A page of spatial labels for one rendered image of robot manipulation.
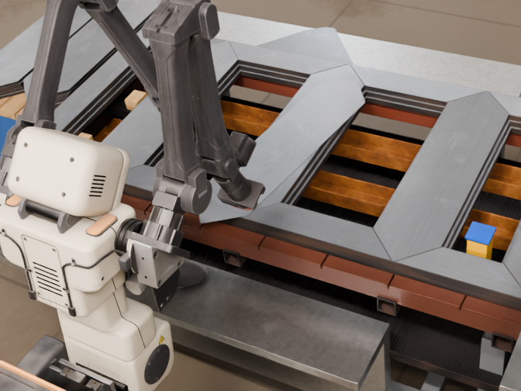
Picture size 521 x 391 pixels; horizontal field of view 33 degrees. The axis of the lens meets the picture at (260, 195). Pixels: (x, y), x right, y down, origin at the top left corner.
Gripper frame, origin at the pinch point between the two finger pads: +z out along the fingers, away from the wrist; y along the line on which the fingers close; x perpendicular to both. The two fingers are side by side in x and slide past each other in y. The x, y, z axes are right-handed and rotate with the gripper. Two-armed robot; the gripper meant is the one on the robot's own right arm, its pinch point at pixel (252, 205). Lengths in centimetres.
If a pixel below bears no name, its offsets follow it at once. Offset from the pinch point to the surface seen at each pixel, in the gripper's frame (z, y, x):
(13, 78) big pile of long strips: 28, 116, -27
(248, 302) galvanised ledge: 25.7, 2.5, 18.6
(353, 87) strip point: 41, 6, -57
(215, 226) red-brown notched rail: 16.5, 16.1, 3.9
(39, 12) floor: 167, 261, -122
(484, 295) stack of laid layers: 18, -56, 0
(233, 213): 14.2, 11.4, -0.5
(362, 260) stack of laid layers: 17.2, -25.5, 0.4
